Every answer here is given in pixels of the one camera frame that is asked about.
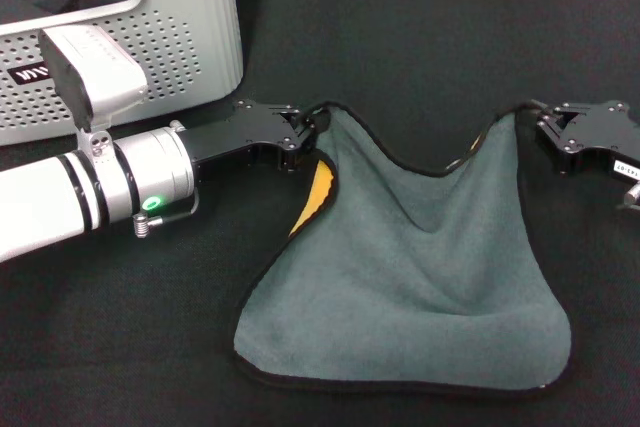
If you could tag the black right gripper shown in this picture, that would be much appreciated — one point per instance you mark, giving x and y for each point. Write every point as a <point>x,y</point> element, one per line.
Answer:
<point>600,142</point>

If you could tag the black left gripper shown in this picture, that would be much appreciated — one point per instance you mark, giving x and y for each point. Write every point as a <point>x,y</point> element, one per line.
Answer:
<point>250,129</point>

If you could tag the grey perforated storage box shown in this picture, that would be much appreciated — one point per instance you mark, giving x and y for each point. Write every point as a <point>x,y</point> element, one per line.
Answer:
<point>190,37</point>

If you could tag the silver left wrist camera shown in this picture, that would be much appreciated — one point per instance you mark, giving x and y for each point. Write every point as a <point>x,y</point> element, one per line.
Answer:
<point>100,67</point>

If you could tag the yellow and grey towel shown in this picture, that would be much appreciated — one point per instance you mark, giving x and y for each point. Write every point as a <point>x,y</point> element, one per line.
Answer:
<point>400,287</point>

